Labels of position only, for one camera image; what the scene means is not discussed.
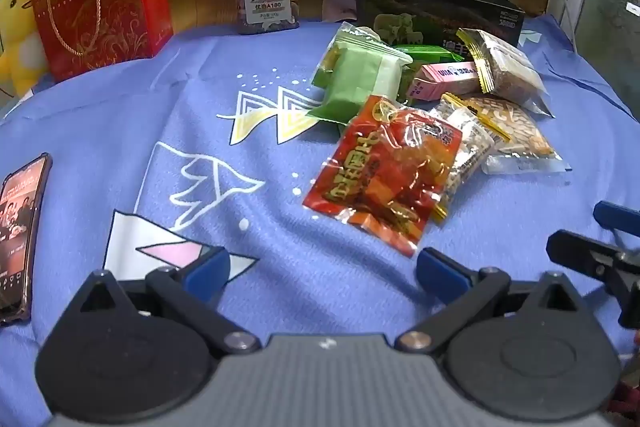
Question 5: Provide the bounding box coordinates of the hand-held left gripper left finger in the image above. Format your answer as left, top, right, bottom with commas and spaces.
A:
70, 246, 262, 355

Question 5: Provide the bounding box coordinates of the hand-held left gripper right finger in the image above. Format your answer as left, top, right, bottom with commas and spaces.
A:
395, 248, 586, 355

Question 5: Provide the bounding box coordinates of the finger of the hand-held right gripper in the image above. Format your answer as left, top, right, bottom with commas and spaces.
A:
593, 201, 640, 238
546, 231, 640, 328

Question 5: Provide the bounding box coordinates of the red snack packet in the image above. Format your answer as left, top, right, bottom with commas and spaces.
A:
302, 95, 463, 258

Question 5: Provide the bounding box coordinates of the clear bean snack packet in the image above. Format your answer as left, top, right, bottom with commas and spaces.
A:
467, 94, 571, 172

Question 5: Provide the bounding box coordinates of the clear white snack packet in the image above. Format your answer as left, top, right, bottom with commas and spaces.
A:
430, 93, 511, 223

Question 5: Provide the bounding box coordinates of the clear brown biscuit packet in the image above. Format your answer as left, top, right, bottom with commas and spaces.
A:
457, 28, 556, 118

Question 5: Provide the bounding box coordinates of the pink slim carton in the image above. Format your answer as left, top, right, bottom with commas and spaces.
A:
407, 62, 488, 102

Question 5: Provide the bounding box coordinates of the light green pastry packet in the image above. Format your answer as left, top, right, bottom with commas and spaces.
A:
307, 23, 416, 125

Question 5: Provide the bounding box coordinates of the green foil snack packet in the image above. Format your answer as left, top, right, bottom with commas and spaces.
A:
395, 44, 466, 102

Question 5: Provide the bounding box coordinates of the black tin box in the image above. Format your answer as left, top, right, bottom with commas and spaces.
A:
356, 0, 526, 52

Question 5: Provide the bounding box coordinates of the blue printed cloth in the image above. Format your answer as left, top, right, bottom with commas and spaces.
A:
0, 14, 640, 427

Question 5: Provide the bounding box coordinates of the smartphone in clear case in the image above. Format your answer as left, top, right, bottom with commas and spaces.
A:
0, 153, 53, 325

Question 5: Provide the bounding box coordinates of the frosted glass door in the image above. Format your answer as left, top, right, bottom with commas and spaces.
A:
550, 0, 640, 108

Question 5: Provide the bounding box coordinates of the red gift box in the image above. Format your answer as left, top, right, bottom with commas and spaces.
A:
29, 0, 174, 82

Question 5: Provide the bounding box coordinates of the yellow duck plush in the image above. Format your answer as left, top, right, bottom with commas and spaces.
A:
0, 0, 48, 96

